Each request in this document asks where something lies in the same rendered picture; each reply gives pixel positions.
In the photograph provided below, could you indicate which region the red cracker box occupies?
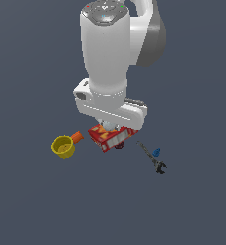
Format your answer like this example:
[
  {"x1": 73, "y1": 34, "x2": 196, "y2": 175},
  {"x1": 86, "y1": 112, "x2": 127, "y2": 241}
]
[{"x1": 87, "y1": 123, "x2": 140, "y2": 154}]

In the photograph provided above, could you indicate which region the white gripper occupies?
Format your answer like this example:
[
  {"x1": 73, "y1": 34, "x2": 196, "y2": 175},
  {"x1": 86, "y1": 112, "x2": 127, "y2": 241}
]
[{"x1": 72, "y1": 78, "x2": 148, "y2": 132}]

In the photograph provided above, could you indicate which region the yellow cup with orange handle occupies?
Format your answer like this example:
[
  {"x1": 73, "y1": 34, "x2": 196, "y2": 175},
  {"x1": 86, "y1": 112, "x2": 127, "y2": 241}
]
[{"x1": 50, "y1": 129, "x2": 85, "y2": 160}]

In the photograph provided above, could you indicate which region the grey adjustable wrench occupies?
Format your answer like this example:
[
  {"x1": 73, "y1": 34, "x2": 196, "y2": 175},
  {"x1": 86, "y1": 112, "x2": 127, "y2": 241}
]
[{"x1": 136, "y1": 140, "x2": 168, "y2": 175}]

